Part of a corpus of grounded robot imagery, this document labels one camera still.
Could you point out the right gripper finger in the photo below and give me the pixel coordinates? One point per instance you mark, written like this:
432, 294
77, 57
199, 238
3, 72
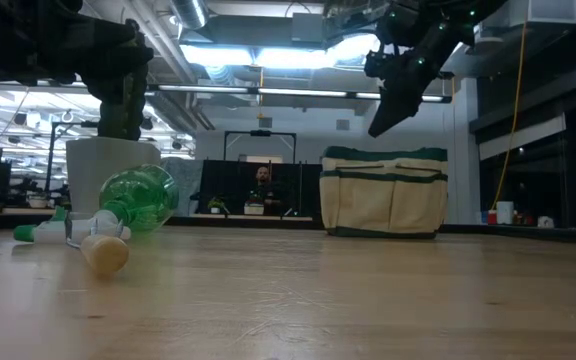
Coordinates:
393, 112

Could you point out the beige green gardening bag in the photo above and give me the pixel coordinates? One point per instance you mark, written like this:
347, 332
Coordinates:
383, 200

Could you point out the green plastic spray bottle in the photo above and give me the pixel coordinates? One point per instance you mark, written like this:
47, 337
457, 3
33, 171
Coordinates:
140, 197

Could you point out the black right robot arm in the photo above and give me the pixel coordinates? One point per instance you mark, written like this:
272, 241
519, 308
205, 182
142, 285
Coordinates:
448, 15

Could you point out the long ceiling light bar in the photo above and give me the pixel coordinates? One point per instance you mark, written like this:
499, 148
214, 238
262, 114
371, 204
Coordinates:
293, 92

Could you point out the white hexagonal plant pot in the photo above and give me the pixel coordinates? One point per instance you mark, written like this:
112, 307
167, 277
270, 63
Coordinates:
88, 170

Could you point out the red container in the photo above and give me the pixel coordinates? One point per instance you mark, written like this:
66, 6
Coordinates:
492, 217

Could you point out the person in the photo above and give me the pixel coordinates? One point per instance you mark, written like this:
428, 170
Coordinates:
264, 187

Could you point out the white container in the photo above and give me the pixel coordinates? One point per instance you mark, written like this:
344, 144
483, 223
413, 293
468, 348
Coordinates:
505, 212

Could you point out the white planter box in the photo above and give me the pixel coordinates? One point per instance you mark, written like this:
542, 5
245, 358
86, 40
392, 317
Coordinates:
254, 209

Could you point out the black partition screen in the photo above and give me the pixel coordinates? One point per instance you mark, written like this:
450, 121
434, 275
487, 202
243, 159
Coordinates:
223, 185

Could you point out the small potted plant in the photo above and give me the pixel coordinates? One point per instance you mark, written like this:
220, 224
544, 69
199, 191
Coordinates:
215, 204

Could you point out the silver ventilation duct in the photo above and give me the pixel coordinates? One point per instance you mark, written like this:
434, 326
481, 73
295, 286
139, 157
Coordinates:
190, 12

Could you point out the black gantry frame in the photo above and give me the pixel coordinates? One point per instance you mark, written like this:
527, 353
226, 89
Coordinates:
260, 133

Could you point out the black aluminium table frame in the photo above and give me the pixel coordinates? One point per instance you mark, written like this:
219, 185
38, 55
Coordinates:
248, 223

